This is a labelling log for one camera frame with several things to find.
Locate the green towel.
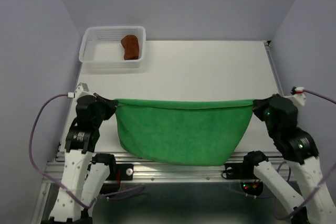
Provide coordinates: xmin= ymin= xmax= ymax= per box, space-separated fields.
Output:
xmin=116 ymin=99 xmax=253 ymax=166

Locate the purple cable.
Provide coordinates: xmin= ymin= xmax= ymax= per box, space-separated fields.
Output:
xmin=225 ymin=90 xmax=336 ymax=221
xmin=28 ymin=94 xmax=145 ymax=209

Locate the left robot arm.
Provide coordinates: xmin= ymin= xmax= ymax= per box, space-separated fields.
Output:
xmin=46 ymin=94 xmax=118 ymax=223

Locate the white plastic perforated basket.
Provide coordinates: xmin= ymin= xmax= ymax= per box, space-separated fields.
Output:
xmin=79 ymin=26 xmax=146 ymax=69

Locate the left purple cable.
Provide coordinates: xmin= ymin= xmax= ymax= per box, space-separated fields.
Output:
xmin=28 ymin=94 xmax=145 ymax=209

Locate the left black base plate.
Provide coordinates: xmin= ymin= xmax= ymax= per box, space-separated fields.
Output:
xmin=106 ymin=164 xmax=133 ymax=182

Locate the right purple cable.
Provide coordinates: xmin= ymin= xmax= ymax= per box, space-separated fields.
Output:
xmin=225 ymin=90 xmax=336 ymax=221

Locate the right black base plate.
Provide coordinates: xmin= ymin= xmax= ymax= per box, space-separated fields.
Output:
xmin=221 ymin=163 xmax=255 ymax=180

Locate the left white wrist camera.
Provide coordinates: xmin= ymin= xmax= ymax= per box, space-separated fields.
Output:
xmin=66 ymin=82 xmax=93 ymax=101

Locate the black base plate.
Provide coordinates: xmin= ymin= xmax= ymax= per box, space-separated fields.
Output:
xmin=106 ymin=164 xmax=133 ymax=182
xmin=221 ymin=163 xmax=255 ymax=180

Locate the brown towel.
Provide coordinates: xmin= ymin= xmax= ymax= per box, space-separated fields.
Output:
xmin=121 ymin=35 xmax=140 ymax=60

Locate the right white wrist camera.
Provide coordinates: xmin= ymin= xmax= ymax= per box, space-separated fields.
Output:
xmin=286 ymin=87 xmax=307 ymax=106

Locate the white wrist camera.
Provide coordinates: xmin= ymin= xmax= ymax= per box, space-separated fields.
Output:
xmin=286 ymin=87 xmax=307 ymax=106
xmin=66 ymin=82 xmax=93 ymax=101

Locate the aluminium rail frame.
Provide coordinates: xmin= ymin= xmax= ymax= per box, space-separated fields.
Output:
xmin=30 ymin=40 xmax=326 ymax=224

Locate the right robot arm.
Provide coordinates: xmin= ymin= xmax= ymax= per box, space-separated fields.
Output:
xmin=241 ymin=91 xmax=335 ymax=223

